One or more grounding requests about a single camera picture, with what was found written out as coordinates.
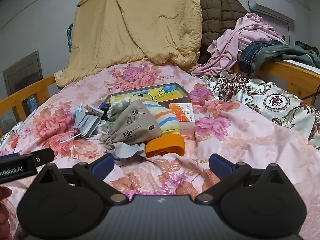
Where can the pink floral bed sheet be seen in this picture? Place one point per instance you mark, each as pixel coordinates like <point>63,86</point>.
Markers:
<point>225,130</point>

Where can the grey cloth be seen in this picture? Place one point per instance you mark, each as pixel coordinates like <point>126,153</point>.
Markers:
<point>125,152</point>

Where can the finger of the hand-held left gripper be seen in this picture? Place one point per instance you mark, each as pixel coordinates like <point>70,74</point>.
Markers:
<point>43,156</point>
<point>8,155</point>

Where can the faded blue jeans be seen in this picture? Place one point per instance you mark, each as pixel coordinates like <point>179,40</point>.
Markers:
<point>260,52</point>

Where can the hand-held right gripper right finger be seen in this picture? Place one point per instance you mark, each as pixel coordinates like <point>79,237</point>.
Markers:
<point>221,167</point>

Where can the yellow dotted blanket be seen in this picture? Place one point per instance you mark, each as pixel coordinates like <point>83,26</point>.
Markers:
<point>130,25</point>

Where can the white air conditioner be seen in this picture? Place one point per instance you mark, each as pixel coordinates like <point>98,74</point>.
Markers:
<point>270,2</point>

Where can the orange and white box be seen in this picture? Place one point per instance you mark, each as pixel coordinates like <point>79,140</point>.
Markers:
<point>183,118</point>

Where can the striped knitted sock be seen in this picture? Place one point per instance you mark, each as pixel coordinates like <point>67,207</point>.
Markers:
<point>162,120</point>

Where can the grey tray with colourful lining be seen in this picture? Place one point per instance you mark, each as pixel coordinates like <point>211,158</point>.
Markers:
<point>150,92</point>

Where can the brown quilted jacket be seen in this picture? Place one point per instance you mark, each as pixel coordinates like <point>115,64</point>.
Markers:
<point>220,15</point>

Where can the person's left hand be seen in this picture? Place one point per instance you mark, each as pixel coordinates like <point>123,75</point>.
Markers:
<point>3,210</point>

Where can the grey face mask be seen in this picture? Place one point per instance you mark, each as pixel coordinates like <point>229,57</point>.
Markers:
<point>87,126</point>

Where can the blue face mask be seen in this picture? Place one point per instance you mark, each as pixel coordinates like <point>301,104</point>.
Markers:
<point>78,110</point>

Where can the grey wooden door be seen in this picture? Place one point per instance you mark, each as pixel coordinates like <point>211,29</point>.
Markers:
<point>22,75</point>

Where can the patterned satin quilt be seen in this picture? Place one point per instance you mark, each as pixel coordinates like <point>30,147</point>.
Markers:
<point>275,102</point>

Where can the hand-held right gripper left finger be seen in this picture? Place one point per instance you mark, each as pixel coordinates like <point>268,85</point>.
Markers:
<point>103,166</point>

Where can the blue green wall poster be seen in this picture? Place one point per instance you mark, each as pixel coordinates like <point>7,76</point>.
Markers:
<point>69,33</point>

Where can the pink garment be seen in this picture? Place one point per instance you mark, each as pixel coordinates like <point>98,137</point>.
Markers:
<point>230,47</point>

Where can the white star-print cloth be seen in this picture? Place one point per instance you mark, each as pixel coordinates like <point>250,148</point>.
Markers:
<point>58,77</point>

